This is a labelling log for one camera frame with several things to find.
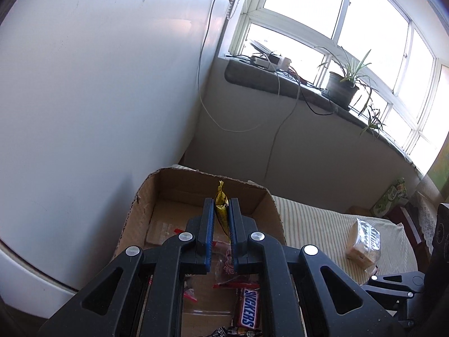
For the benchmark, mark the small yellow candy packet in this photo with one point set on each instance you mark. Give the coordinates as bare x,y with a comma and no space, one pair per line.
221,210

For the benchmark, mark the grey window sill cover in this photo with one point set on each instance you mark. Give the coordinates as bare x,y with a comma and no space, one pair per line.
280,87

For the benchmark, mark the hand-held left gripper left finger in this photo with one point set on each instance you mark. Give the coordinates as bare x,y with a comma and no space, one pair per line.
209,233

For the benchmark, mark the striped bed sheet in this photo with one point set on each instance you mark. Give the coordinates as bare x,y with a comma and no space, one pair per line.
315,228

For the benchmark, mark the brown cardboard box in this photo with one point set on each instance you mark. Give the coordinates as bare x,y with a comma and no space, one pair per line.
165,210

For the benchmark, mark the bagged sliced bread loaf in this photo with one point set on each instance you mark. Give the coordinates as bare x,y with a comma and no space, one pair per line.
364,242

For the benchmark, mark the brown chocolate bar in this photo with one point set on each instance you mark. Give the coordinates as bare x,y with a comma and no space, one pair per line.
248,307
235,331

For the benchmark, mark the white power adapter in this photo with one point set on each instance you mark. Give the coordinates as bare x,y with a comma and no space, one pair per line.
284,63

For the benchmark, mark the white lace cloth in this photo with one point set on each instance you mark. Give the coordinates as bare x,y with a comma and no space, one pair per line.
426,221

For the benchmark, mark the green gift bag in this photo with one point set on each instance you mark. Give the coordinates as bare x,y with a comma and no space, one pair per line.
389,198

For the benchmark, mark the white power strip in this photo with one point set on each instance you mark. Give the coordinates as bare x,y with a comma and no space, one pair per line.
261,61

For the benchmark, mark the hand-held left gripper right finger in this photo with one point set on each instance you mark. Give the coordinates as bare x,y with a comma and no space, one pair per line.
232,235

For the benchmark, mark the clear red-edged candy packet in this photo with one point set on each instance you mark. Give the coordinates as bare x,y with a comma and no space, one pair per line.
191,295
224,263

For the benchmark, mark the potted spider plant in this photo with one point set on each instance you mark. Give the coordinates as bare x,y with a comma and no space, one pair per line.
345,84

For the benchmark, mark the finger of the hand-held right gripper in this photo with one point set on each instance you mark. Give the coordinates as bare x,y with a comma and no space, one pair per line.
396,282

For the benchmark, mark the white framed window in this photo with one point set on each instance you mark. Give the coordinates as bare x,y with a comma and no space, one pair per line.
333,24

